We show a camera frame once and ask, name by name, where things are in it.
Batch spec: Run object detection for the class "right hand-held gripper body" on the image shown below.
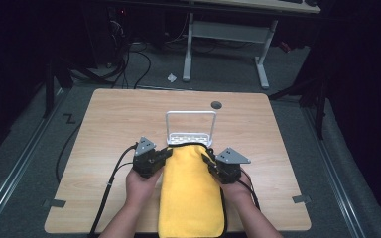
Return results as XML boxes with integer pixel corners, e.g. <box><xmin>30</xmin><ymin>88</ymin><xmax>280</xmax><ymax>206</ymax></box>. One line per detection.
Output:
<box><xmin>211</xmin><ymin>147</ymin><xmax>252</xmax><ymax>185</ymax></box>

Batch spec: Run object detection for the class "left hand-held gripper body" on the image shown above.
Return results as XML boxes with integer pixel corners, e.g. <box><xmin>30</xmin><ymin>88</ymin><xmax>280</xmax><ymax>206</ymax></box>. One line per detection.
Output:
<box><xmin>132</xmin><ymin>136</ymin><xmax>166</xmax><ymax>179</ymax></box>

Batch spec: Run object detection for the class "white towel rack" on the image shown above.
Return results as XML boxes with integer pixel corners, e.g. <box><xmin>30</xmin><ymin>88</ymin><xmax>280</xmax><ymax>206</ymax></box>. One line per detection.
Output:
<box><xmin>165</xmin><ymin>110</ymin><xmax>218</xmax><ymax>149</ymax></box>

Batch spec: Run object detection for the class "yellow towel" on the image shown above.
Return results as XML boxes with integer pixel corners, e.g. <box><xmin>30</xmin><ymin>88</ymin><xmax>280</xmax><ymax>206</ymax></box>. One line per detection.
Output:
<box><xmin>158</xmin><ymin>142</ymin><xmax>228</xmax><ymax>238</ymax></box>

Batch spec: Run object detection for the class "person's right hand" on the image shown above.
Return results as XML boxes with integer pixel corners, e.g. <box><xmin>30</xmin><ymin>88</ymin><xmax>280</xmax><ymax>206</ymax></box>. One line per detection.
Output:
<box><xmin>215</xmin><ymin>174</ymin><xmax>254</xmax><ymax>205</ymax></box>

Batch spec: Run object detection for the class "person's left hand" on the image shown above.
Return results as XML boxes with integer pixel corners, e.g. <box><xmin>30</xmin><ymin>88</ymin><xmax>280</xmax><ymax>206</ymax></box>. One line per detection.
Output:
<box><xmin>125</xmin><ymin>166</ymin><xmax>164</xmax><ymax>208</ymax></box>

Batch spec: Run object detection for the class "grey tape piece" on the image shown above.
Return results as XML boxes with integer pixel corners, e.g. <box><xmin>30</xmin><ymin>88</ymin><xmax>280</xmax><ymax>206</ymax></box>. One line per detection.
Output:
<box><xmin>291</xmin><ymin>194</ymin><xmax>313</xmax><ymax>204</ymax></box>
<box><xmin>48</xmin><ymin>198</ymin><xmax>67</xmax><ymax>209</ymax></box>

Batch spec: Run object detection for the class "black stand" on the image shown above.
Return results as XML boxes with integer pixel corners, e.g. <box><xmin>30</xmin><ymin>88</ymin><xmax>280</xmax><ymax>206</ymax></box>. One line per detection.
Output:
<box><xmin>42</xmin><ymin>59</ymin><xmax>97</xmax><ymax>119</ymax></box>
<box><xmin>267</xmin><ymin>74</ymin><xmax>329</xmax><ymax>141</ymax></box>

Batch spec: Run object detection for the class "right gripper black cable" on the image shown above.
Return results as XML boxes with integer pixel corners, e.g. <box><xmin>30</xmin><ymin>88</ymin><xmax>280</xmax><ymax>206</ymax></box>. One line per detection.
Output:
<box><xmin>238</xmin><ymin>168</ymin><xmax>262</xmax><ymax>212</ymax></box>

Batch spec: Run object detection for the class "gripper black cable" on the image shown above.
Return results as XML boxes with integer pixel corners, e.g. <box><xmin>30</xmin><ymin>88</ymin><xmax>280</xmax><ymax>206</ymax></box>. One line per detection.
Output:
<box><xmin>238</xmin><ymin>168</ymin><xmax>262</xmax><ymax>212</ymax></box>
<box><xmin>88</xmin><ymin>142</ymin><xmax>139</xmax><ymax>238</ymax></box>

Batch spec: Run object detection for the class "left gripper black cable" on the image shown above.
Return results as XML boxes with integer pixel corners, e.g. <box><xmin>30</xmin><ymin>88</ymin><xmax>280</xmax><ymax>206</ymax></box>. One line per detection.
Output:
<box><xmin>88</xmin><ymin>142</ymin><xmax>139</xmax><ymax>238</ymax></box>

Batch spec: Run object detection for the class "black floor cable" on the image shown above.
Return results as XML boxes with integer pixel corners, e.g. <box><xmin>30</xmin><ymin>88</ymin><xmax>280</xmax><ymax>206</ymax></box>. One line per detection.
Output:
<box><xmin>55</xmin><ymin>121</ymin><xmax>82</xmax><ymax>184</ymax></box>

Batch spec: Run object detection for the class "bundle of black cables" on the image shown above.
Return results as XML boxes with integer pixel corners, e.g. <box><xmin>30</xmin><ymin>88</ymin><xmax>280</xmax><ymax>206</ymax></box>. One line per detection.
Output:
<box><xmin>104</xmin><ymin>19</ymin><xmax>153</xmax><ymax>90</ymax></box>

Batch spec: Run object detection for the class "metal floor rail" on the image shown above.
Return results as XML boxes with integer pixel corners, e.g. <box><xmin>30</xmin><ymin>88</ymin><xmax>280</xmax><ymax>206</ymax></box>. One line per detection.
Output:
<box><xmin>302</xmin><ymin>107</ymin><xmax>367</xmax><ymax>238</ymax></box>
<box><xmin>0</xmin><ymin>88</ymin><xmax>67</xmax><ymax>231</ymax></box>

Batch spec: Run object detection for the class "white frame desk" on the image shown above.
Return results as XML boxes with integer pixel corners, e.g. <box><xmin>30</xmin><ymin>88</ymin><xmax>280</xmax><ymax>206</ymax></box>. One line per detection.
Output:
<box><xmin>180</xmin><ymin>0</ymin><xmax>321</xmax><ymax>90</ymax></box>

